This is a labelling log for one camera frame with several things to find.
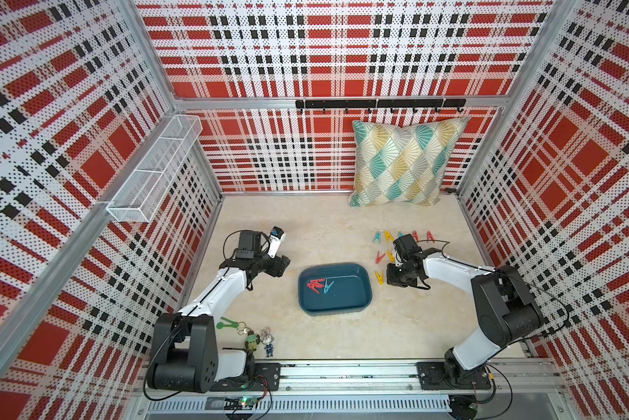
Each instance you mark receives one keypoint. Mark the black hook rail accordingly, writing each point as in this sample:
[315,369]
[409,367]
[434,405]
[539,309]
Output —
[372,104]

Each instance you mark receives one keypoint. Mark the red clothespin second row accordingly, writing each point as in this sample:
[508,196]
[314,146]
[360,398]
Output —
[379,257]

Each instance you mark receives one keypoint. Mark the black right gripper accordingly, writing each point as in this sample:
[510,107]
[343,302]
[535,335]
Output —
[392,280]

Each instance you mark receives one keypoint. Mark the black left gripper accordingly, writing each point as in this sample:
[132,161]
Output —
[279,266]

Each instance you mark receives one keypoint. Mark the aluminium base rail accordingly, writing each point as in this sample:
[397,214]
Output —
[374,389]

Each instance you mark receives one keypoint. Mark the green figurine keychain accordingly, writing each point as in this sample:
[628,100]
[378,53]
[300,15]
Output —
[252,342]

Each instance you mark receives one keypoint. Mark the yellow clothespin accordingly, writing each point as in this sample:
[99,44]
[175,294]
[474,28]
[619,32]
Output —
[380,277]
[388,236]

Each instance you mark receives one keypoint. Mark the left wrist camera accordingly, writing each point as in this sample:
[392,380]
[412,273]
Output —
[276,237]

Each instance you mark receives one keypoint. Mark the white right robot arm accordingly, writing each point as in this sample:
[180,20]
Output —
[505,309]

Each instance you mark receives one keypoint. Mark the rabbit figurine keychain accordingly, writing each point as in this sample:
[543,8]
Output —
[267,340]

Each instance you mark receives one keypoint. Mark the geometric patterned pillow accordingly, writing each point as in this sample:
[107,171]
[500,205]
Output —
[408,164]

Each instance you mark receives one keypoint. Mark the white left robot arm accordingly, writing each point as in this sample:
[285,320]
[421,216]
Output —
[185,356]

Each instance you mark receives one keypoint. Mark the teal plastic storage box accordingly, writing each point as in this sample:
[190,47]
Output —
[350,293]

